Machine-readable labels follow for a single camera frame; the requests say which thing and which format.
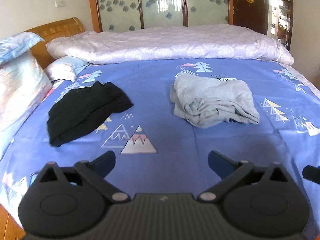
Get dark wooden door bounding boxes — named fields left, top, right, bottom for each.
left=233, top=0, right=268, bottom=35

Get grey sweatpants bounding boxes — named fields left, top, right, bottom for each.
left=170, top=74, right=260, bottom=128

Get black folded garment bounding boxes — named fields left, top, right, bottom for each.
left=47, top=81, right=133, bottom=147

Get wooden bedside cabinet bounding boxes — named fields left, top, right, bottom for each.
left=0, top=205, right=26, bottom=240

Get blue floral upper pillow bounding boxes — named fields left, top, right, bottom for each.
left=0, top=32, right=44, bottom=64

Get blue patterned bed sheet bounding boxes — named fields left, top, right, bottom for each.
left=1, top=59, right=319, bottom=233

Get wooden headboard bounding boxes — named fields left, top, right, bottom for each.
left=27, top=17, right=85, bottom=69

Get white wall switch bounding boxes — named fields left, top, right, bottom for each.
left=55, top=0, right=66, bottom=8

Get pale pink quilt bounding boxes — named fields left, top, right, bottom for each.
left=46, top=24, right=294, bottom=65

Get large pastel pillow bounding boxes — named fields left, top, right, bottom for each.
left=1, top=51, right=52, bottom=158

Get glass door wardrobe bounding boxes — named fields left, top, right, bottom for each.
left=89, top=0, right=233, bottom=33

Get small pale pillow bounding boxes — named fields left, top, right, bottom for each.
left=44, top=56, right=90, bottom=82

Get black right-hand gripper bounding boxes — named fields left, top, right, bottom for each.
left=302, top=165, right=320, bottom=184

